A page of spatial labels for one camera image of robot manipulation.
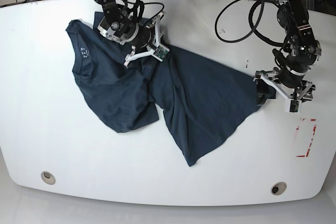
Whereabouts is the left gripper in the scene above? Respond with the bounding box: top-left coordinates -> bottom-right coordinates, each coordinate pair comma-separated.
254,68 -> 316,107

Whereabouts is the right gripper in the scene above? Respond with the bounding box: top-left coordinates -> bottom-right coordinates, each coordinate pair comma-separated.
124,11 -> 169,67

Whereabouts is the dark blue t-shirt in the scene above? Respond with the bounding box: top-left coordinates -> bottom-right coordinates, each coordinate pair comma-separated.
66,19 -> 262,166

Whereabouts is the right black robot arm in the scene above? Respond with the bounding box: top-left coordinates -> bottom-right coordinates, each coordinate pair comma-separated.
94,0 -> 170,67

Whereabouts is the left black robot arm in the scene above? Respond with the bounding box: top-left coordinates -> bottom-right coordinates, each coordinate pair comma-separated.
254,0 -> 321,113

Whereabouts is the red tape rectangle marking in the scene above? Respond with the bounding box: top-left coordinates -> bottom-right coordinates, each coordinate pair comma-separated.
293,118 -> 317,158

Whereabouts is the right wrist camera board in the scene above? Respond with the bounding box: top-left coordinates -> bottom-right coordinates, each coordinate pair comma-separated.
153,46 -> 170,61

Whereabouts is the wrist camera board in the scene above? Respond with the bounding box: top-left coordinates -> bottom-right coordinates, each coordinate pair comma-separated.
285,99 -> 302,113
153,46 -> 170,61

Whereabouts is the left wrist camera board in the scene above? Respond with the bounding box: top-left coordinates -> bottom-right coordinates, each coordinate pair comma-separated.
285,99 -> 302,113

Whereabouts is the right table cable grommet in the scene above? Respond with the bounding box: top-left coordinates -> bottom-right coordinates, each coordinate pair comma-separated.
271,182 -> 287,196

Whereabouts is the table cable grommet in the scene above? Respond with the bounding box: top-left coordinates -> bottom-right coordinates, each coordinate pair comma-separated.
41,171 -> 56,185
271,182 -> 287,196

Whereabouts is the left table cable grommet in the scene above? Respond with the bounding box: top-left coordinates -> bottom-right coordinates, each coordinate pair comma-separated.
41,171 -> 56,185

